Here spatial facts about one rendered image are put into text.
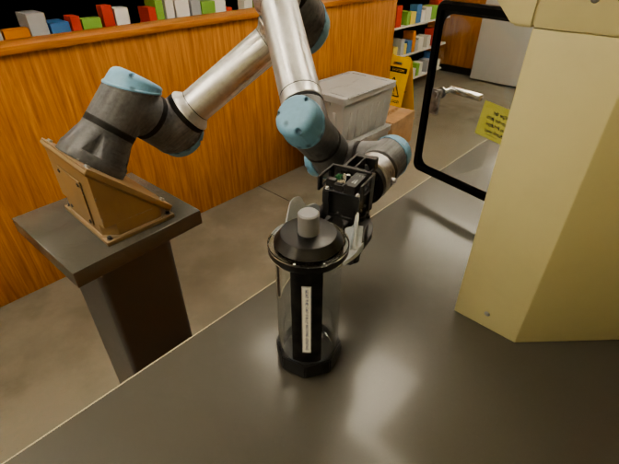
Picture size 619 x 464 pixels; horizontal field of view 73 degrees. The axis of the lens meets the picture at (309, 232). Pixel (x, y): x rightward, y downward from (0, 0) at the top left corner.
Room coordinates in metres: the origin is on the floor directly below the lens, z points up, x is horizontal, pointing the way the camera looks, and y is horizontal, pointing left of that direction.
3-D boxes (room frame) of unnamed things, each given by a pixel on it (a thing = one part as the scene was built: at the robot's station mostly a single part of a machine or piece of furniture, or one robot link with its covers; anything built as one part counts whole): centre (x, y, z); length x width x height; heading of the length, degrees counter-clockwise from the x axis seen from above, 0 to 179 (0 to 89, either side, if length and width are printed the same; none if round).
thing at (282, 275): (0.45, 0.00, 1.06); 0.11 x 0.11 x 0.21
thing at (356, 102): (3.02, -0.28, 0.49); 0.60 x 0.42 x 0.33; 137
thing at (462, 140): (0.91, -0.37, 1.19); 0.30 x 0.01 x 0.40; 37
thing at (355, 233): (0.47, -0.06, 1.17); 0.09 x 0.03 x 0.06; 176
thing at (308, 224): (0.45, 0.00, 1.18); 0.09 x 0.09 x 0.07
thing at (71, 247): (0.87, 0.50, 0.92); 0.32 x 0.32 x 0.04; 50
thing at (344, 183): (0.58, -0.07, 1.17); 0.12 x 0.08 x 0.09; 152
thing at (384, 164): (0.64, -0.11, 1.16); 0.08 x 0.05 x 0.08; 62
